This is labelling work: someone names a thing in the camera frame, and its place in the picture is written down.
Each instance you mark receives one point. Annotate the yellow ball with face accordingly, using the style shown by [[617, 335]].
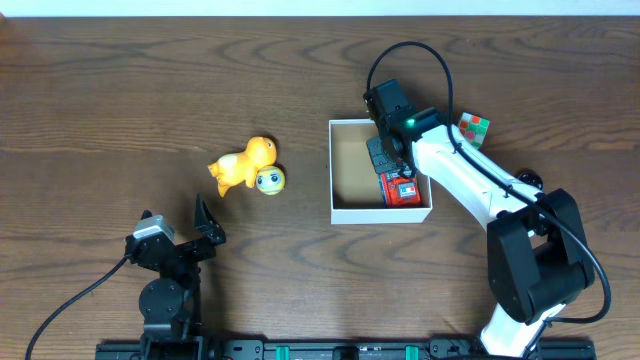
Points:
[[270, 180]]

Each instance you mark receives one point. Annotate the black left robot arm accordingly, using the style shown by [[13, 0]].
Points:
[[171, 304]]

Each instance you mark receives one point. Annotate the black mounting rail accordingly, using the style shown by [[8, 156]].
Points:
[[253, 349]]

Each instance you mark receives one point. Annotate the multicolour puzzle cube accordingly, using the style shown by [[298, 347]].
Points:
[[473, 128]]

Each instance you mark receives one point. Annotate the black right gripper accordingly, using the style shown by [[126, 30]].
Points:
[[382, 163]]

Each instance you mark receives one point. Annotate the white cardboard box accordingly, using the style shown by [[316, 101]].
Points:
[[355, 193]]

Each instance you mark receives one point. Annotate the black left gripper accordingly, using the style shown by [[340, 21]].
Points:
[[187, 248]]

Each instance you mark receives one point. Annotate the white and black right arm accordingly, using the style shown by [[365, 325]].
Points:
[[538, 259]]

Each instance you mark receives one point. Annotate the black round cap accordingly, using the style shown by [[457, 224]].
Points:
[[530, 177]]

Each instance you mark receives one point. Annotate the orange dinosaur toy figure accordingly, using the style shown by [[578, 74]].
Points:
[[234, 168]]

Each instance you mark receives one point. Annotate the red toy robot figure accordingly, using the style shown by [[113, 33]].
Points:
[[399, 192]]

